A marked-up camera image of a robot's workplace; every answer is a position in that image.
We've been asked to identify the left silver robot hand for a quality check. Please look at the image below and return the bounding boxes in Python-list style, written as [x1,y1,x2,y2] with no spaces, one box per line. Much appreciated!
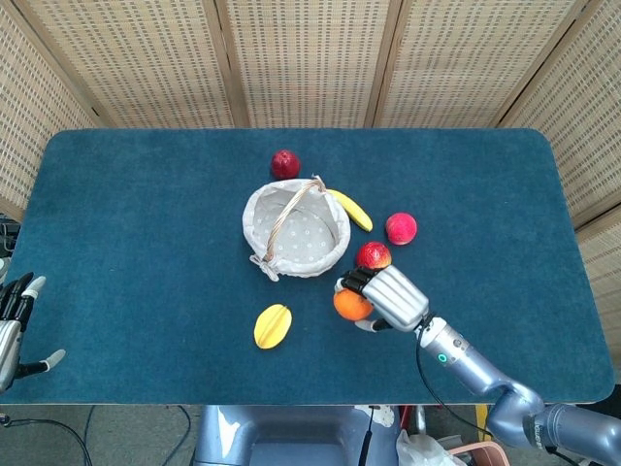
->
[0,273,67,394]

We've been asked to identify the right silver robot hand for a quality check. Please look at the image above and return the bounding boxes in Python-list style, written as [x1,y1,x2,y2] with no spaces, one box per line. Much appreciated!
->
[334,264,431,334]

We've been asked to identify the orange fruit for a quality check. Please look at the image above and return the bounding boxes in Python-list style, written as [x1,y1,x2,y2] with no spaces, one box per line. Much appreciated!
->
[333,289,376,321]

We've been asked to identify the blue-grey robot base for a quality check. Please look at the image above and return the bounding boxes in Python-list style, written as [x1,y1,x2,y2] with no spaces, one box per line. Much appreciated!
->
[192,404,403,466]

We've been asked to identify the pink red peach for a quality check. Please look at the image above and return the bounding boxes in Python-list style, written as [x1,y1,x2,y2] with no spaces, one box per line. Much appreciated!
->
[385,212,418,247]

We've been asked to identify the white fabric-lined wicker basket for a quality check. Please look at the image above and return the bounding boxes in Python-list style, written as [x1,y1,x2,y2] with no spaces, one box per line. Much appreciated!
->
[242,174,352,283]

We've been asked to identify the yellow star fruit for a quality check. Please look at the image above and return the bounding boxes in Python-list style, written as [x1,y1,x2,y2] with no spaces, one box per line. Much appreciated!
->
[253,303,294,350]

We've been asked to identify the dark red pomegranate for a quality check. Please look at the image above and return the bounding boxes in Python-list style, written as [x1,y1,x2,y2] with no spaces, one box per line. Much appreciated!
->
[270,150,302,181]

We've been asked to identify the red and yellow apple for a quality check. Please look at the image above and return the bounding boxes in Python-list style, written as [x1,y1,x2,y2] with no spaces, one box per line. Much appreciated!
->
[356,241,393,271]

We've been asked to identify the yellow banana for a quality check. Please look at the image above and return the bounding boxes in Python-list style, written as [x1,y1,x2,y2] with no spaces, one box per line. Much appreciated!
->
[328,189,375,233]

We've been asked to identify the blue felt table mat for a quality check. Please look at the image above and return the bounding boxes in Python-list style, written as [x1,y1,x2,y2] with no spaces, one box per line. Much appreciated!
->
[0,127,616,406]

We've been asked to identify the white plastic bag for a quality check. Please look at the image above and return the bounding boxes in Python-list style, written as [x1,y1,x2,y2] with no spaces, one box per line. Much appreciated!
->
[396,428,460,466]

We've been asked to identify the pink plastic bin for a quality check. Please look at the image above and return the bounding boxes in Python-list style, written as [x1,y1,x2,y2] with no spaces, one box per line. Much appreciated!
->
[448,440,510,466]

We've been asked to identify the woven bamboo folding screen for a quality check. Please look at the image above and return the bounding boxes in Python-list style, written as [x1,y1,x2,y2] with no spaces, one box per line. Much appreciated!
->
[0,0,621,360]

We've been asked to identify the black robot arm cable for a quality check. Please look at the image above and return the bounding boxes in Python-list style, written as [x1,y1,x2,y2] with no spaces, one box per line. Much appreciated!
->
[414,315,491,436]

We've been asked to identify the black floor cable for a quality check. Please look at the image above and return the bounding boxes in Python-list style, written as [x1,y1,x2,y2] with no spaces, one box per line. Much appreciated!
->
[0,405,96,466]

